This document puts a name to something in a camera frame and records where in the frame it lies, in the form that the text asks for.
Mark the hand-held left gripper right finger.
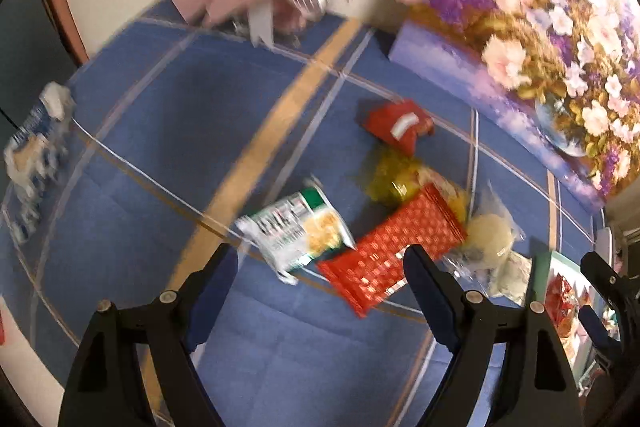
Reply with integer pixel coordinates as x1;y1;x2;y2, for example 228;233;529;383
402;244;585;427

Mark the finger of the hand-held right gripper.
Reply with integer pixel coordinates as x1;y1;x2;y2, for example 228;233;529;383
577;304;623;359
580;251;639;338

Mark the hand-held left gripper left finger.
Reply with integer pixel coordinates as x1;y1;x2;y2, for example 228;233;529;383
57;243;240;427

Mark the red packet with nut picture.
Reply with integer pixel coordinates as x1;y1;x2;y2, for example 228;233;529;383
544;274;581;338

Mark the teal cardboard box tray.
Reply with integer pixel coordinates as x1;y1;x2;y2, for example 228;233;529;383
520;249;621;388

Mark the red dotted long packet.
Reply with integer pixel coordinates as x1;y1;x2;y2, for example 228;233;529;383
316;183;468;319

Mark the white and green packet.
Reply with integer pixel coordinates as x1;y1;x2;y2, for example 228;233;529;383
487;252;533;300

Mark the clear packet with white pastry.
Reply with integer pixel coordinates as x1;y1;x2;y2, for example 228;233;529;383
440;182;526;280

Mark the green white snack packet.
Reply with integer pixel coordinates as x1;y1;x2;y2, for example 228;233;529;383
235;187;357;285

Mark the yellow candy packet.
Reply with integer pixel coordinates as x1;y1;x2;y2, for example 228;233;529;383
366;147;471;228

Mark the small red snack packet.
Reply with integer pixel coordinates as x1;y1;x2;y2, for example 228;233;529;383
356;99;435;156

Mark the white rectangular power bank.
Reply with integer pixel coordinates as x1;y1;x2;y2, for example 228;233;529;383
595;227;615;258

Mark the blue plaid tablecloth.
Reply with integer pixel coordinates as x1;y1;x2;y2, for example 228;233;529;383
0;0;621;427

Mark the blue and white packet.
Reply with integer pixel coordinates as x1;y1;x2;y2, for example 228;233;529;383
2;82;76;243

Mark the flower painting poster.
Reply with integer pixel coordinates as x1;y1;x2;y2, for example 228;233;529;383
389;0;640;212

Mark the brown wooden frame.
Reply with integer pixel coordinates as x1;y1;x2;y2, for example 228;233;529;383
32;0;91;68

